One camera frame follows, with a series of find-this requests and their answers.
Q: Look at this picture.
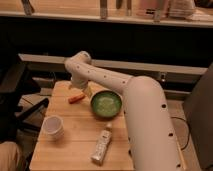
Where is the green ceramic bowl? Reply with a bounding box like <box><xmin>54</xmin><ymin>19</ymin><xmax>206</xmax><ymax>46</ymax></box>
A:
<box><xmin>90</xmin><ymin>90</ymin><xmax>122</xmax><ymax>118</ymax></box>

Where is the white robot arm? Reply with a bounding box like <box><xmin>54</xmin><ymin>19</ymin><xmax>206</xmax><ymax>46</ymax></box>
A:
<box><xmin>64</xmin><ymin>51</ymin><xmax>183</xmax><ymax>171</ymax></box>

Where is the white paper cup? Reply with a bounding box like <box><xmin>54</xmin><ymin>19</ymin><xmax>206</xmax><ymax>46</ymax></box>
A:
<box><xmin>42</xmin><ymin>116</ymin><xmax>64</xmax><ymax>140</ymax></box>

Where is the white squeeze tube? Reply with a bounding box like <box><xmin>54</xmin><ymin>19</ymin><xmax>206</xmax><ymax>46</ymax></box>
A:
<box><xmin>91</xmin><ymin>123</ymin><xmax>112</xmax><ymax>165</ymax></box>

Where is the black office chair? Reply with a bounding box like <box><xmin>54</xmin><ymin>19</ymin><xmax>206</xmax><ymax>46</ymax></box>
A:
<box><xmin>0</xmin><ymin>63</ymin><xmax>49</xmax><ymax>142</ymax></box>

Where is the grey cabinet at right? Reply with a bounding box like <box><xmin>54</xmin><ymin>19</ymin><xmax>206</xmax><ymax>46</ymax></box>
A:
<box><xmin>183</xmin><ymin>63</ymin><xmax>213</xmax><ymax>171</ymax></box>

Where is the grey metal rail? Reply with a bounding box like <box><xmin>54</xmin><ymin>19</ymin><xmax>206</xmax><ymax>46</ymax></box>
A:
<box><xmin>20</xmin><ymin>54</ymin><xmax>206</xmax><ymax>75</ymax></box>

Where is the black cable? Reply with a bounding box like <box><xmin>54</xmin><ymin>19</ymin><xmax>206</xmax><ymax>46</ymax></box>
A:
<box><xmin>171</xmin><ymin>116</ymin><xmax>191</xmax><ymax>151</ymax></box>

